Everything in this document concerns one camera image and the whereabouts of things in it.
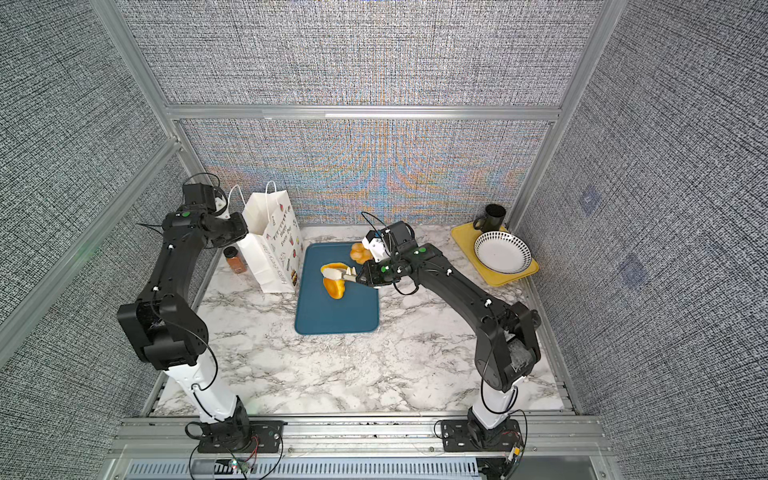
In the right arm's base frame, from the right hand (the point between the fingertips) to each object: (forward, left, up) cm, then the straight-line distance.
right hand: (361, 271), depth 82 cm
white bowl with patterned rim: (+23, -51, -21) cm, 60 cm away
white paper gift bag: (+8, +26, 0) cm, 27 cm away
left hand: (+14, +33, +3) cm, 36 cm away
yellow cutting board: (+31, -39, -21) cm, 54 cm away
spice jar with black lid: (+14, +44, -13) cm, 48 cm away
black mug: (+34, -48, -14) cm, 61 cm away
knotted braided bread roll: (+19, +2, -17) cm, 26 cm away
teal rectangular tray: (-3, +15, -20) cm, 25 cm away
